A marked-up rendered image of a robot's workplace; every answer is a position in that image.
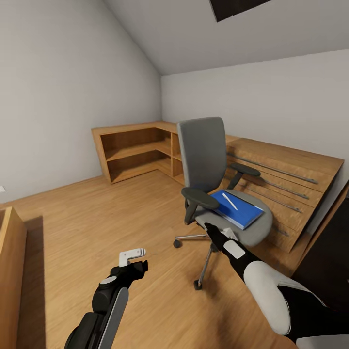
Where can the bed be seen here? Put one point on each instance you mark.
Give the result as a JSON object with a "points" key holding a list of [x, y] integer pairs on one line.
{"points": [[12, 251]]}

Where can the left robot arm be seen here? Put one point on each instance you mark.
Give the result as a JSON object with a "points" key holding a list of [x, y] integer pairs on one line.
{"points": [[97, 329]]}

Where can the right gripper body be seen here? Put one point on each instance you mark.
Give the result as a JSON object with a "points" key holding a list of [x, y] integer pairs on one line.
{"points": [[215, 235]]}

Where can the folder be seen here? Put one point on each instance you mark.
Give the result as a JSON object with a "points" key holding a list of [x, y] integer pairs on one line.
{"points": [[242, 215]]}

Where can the swivel chair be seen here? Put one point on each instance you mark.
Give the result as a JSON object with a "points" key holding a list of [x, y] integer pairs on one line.
{"points": [[203, 154]]}

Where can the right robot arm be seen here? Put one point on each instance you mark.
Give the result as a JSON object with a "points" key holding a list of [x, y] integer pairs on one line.
{"points": [[290, 308]]}

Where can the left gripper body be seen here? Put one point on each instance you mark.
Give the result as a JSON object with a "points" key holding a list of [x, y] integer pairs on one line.
{"points": [[135, 270]]}

